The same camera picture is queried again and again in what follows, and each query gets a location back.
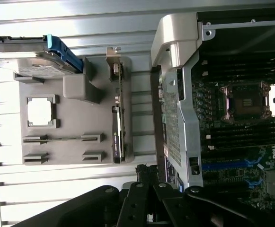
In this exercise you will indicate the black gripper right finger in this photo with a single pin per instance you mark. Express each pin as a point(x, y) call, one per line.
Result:
point(210, 208)

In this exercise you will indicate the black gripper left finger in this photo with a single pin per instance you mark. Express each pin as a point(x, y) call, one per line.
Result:
point(80, 208)

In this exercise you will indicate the silver CPU chip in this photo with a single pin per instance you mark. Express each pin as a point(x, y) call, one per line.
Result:
point(40, 111)

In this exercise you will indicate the CPU socket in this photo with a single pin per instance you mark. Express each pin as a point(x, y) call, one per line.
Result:
point(246, 101)

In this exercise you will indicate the hard disk with blue carrier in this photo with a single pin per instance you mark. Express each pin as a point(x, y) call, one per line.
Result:
point(45, 63)

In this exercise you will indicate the green RAM stick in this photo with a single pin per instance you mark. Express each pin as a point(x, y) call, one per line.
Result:
point(64, 139)

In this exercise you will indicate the blue expansion slot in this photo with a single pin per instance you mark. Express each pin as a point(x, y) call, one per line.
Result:
point(222, 166)

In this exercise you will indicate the open black PC case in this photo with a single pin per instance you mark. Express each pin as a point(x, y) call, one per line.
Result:
point(189, 106)

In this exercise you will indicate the grey plastic parts rack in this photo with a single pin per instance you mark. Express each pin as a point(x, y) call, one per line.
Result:
point(71, 116)

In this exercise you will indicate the green motherboard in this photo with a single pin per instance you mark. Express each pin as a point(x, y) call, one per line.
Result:
point(234, 153)

